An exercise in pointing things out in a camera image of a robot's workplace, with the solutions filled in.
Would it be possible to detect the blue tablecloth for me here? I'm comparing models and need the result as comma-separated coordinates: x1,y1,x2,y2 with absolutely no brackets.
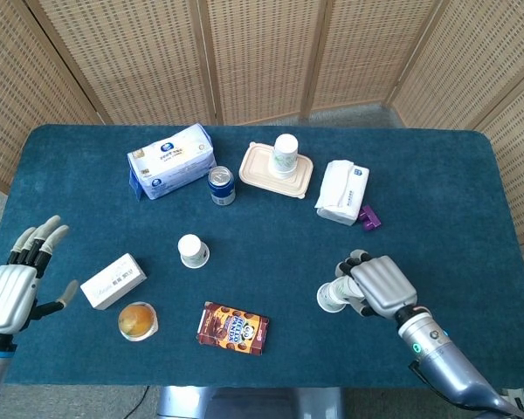
0,124,524,390

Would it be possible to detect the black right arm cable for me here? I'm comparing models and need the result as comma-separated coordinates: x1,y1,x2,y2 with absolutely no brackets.
408,360,446,394

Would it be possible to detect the white soft tissue pack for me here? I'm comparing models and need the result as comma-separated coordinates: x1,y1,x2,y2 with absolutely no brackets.
314,159,371,227

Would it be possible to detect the woven wooden folding screen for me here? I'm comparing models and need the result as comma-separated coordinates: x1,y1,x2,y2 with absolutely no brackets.
0,0,524,324

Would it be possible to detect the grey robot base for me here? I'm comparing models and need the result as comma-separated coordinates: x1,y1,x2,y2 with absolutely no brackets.
155,386,347,419

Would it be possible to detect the black floor cable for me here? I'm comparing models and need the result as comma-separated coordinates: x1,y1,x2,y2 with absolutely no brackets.
133,386,153,409

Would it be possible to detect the purple plastic block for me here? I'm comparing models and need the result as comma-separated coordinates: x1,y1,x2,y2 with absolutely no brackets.
358,204,383,232

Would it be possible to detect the orange pudding cup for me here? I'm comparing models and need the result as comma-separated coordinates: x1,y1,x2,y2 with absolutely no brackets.
117,300,160,342

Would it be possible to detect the white cardboard box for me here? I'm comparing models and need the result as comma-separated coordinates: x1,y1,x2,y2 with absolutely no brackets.
79,252,148,311

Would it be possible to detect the white paper cup green print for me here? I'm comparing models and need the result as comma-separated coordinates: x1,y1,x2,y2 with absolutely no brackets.
270,134,299,178

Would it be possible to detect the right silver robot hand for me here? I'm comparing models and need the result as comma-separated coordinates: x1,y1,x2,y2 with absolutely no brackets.
334,249,419,319

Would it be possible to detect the beige lidded food container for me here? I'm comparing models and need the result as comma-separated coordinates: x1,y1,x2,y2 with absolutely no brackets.
238,141,314,200

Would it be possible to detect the blue white tissue pack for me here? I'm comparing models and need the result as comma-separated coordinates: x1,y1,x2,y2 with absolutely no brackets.
127,122,218,202

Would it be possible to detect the blue drink can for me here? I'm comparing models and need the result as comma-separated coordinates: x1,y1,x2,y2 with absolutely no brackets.
207,166,238,207

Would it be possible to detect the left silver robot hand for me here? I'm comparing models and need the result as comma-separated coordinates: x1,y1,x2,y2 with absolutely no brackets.
0,214,79,340

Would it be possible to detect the brown Hello Panda box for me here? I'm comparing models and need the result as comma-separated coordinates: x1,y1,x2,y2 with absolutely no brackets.
196,300,271,357

